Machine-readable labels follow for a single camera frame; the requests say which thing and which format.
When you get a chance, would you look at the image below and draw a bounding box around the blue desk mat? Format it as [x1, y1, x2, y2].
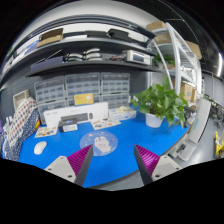
[19, 113, 188, 187]

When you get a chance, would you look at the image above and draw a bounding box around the grey drawer organiser right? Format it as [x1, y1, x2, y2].
[101, 72, 130, 94]

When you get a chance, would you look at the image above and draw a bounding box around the white box with items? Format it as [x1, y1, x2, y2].
[109, 106, 136, 121]

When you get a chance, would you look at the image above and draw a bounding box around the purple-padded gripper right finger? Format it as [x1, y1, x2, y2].
[134, 145, 181, 185]

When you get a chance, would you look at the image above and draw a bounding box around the printed card left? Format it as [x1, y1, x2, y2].
[35, 127, 57, 138]

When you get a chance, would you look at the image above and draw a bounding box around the dark wall shelf unit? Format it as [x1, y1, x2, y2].
[25, 26, 161, 78]

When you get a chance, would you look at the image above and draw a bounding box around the grey drawer organiser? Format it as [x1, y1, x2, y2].
[34, 76, 65, 103]
[101, 72, 130, 94]
[65, 73, 100, 97]

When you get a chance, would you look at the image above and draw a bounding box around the grey drawer organiser left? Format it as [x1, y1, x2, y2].
[34, 76, 65, 103]

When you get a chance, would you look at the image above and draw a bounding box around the printed card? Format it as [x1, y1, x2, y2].
[92, 120, 121, 130]
[35, 127, 57, 138]

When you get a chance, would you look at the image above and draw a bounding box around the cardboard box upper right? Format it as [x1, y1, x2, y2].
[146, 21, 166, 31]

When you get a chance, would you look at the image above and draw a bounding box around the green potted plant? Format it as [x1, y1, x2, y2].
[131, 76, 188, 127]

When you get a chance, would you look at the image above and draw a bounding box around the white keyboard box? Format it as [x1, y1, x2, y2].
[44, 102, 108, 127]

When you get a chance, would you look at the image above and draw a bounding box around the grey drawer organiser middle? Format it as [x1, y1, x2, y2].
[65, 73, 100, 97]

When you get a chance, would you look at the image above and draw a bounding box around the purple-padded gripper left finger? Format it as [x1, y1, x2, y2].
[45, 145, 93, 186]

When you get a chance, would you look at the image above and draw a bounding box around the small green plant on shelf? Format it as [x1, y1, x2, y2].
[152, 54, 175, 65]

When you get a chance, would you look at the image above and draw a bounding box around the small black box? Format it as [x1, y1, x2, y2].
[58, 121, 78, 132]

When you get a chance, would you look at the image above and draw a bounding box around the printed card middle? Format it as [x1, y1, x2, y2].
[92, 120, 121, 130]

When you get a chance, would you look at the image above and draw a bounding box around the white computer mouse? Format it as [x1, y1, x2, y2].
[34, 141, 47, 155]

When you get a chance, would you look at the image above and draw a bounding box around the white electronic device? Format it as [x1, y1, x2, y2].
[124, 50, 151, 65]

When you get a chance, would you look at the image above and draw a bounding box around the cardboard box on shelf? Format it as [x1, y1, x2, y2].
[36, 28, 63, 48]

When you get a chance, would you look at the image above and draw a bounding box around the white plant pot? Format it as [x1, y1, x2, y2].
[145, 113, 162, 128]

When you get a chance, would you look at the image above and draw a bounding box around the white metal rack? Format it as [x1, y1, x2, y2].
[148, 23, 202, 105]

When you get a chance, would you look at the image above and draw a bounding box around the patterned fabric bag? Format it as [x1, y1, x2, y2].
[3, 97, 39, 161]

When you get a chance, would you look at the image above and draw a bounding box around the yellow label card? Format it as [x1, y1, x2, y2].
[74, 93, 94, 106]

